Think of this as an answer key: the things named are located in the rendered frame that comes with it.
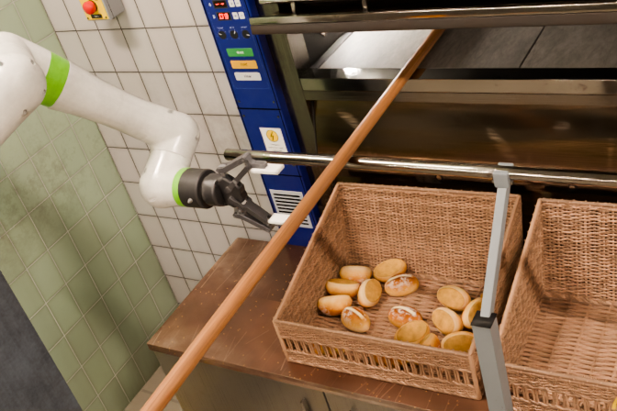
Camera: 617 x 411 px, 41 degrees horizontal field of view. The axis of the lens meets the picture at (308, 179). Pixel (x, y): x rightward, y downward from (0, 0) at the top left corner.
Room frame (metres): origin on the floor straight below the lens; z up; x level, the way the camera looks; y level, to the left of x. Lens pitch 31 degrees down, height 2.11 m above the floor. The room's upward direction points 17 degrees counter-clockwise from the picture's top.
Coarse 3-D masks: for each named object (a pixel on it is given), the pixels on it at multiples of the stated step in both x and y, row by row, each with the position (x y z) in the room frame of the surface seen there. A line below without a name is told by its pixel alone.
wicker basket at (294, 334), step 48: (336, 192) 2.02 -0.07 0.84; (384, 192) 1.95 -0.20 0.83; (432, 192) 1.86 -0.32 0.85; (480, 192) 1.78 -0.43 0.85; (384, 240) 1.92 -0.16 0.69; (480, 240) 1.75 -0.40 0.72; (288, 288) 1.75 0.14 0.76; (384, 288) 1.83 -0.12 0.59; (432, 288) 1.77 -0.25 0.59; (480, 288) 1.71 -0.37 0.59; (288, 336) 1.65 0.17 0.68; (336, 336) 1.56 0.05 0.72; (384, 336) 1.64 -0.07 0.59; (432, 384) 1.41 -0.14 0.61; (480, 384) 1.36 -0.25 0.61
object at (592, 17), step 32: (352, 0) 2.02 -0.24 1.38; (384, 0) 1.94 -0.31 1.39; (416, 0) 1.87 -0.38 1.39; (448, 0) 1.81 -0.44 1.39; (480, 0) 1.74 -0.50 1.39; (512, 0) 1.69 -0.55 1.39; (544, 0) 1.63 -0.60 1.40; (576, 0) 1.58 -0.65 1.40; (256, 32) 1.97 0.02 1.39; (288, 32) 1.91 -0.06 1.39; (320, 32) 1.86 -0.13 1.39
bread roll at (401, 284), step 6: (396, 276) 1.80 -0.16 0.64; (402, 276) 1.79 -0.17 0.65; (408, 276) 1.79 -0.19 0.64; (414, 276) 1.80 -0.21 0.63; (390, 282) 1.79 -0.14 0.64; (396, 282) 1.79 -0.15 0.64; (402, 282) 1.78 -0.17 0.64; (408, 282) 1.78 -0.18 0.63; (414, 282) 1.78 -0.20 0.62; (390, 288) 1.78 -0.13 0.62; (396, 288) 1.78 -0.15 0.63; (402, 288) 1.77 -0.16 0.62; (408, 288) 1.77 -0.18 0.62; (414, 288) 1.77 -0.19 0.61; (390, 294) 1.78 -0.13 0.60; (396, 294) 1.77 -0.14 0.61; (402, 294) 1.77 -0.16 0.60
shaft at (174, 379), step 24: (408, 72) 1.88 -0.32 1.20; (384, 96) 1.78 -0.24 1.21; (336, 168) 1.54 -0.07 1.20; (312, 192) 1.46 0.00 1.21; (288, 240) 1.35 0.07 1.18; (264, 264) 1.28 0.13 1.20; (240, 288) 1.22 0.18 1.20; (216, 312) 1.17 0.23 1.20; (216, 336) 1.13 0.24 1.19; (192, 360) 1.07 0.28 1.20; (168, 384) 1.03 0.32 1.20; (144, 408) 0.99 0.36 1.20
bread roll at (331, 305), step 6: (336, 294) 1.79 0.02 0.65; (342, 294) 1.79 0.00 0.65; (324, 300) 1.79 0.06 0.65; (330, 300) 1.78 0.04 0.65; (336, 300) 1.77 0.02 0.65; (342, 300) 1.77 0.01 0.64; (348, 300) 1.78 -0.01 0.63; (318, 306) 1.80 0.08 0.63; (324, 306) 1.78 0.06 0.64; (330, 306) 1.77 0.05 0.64; (336, 306) 1.77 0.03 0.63; (342, 306) 1.76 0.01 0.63; (324, 312) 1.78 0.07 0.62; (330, 312) 1.77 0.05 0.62; (336, 312) 1.76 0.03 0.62
